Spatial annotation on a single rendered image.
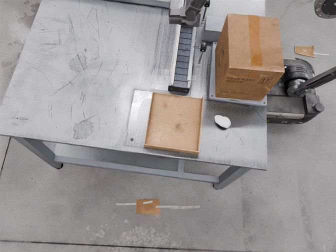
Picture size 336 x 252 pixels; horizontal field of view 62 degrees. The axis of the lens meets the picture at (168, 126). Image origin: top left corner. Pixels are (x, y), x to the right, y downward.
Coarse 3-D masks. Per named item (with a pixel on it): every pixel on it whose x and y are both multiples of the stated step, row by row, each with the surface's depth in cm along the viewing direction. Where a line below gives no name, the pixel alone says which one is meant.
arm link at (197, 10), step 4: (188, 0) 120; (192, 0) 115; (196, 0) 115; (200, 0) 115; (204, 0) 115; (188, 4) 118; (192, 4) 117; (196, 4) 116; (200, 4) 116; (188, 8) 118; (192, 8) 118; (196, 8) 118; (200, 8) 119; (196, 12) 121
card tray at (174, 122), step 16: (160, 96) 143; (176, 96) 144; (160, 112) 140; (176, 112) 140; (192, 112) 141; (160, 128) 136; (176, 128) 137; (192, 128) 137; (144, 144) 129; (160, 144) 133; (176, 144) 134; (192, 144) 134
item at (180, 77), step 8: (184, 0) 162; (184, 32) 154; (184, 40) 151; (184, 48) 149; (176, 56) 147; (184, 56) 148; (176, 64) 145; (184, 64) 146; (176, 72) 144; (184, 72) 144; (176, 80) 142; (184, 80) 142
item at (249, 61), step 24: (240, 24) 127; (264, 24) 128; (216, 48) 149; (240, 48) 122; (264, 48) 123; (216, 72) 144; (240, 72) 121; (264, 72) 120; (216, 96) 142; (240, 96) 141; (264, 96) 139
